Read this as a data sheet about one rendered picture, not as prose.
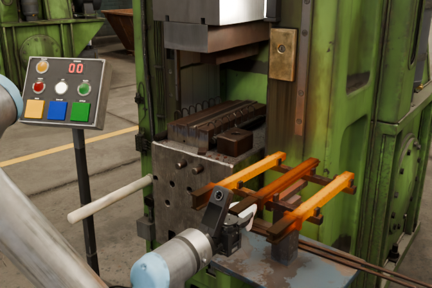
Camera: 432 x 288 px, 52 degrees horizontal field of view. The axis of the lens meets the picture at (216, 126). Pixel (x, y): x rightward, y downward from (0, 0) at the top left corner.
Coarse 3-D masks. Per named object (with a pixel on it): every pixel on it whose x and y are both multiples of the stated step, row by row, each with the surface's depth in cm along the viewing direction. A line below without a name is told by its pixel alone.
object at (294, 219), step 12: (336, 180) 126; (324, 192) 119; (336, 192) 122; (312, 204) 113; (288, 216) 106; (300, 216) 106; (276, 228) 101; (288, 228) 105; (300, 228) 106; (276, 240) 101
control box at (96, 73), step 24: (48, 72) 182; (72, 72) 180; (96, 72) 178; (24, 96) 181; (48, 96) 179; (72, 96) 178; (96, 96) 176; (24, 120) 179; (48, 120) 177; (96, 120) 174
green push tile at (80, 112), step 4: (76, 104) 176; (80, 104) 176; (84, 104) 175; (88, 104) 175; (72, 108) 176; (76, 108) 176; (80, 108) 175; (84, 108) 175; (88, 108) 175; (72, 112) 175; (76, 112) 175; (80, 112) 175; (84, 112) 175; (88, 112) 174; (72, 116) 175; (76, 116) 175; (80, 116) 174; (84, 116) 174; (88, 116) 174; (72, 120) 175; (76, 120) 174; (80, 120) 174; (84, 120) 174; (88, 120) 174
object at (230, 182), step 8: (280, 152) 145; (264, 160) 139; (272, 160) 139; (248, 168) 133; (256, 168) 133; (264, 168) 137; (232, 176) 128; (240, 176) 128; (248, 176) 131; (208, 184) 121; (216, 184) 122; (224, 184) 123; (232, 184) 125; (192, 192) 117; (200, 192) 117; (208, 192) 119; (192, 200) 116; (200, 200) 117; (208, 200) 120; (192, 208) 117; (200, 208) 117
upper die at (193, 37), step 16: (176, 32) 156; (192, 32) 152; (208, 32) 148; (224, 32) 156; (240, 32) 164; (256, 32) 173; (176, 48) 158; (192, 48) 154; (208, 48) 150; (224, 48) 158
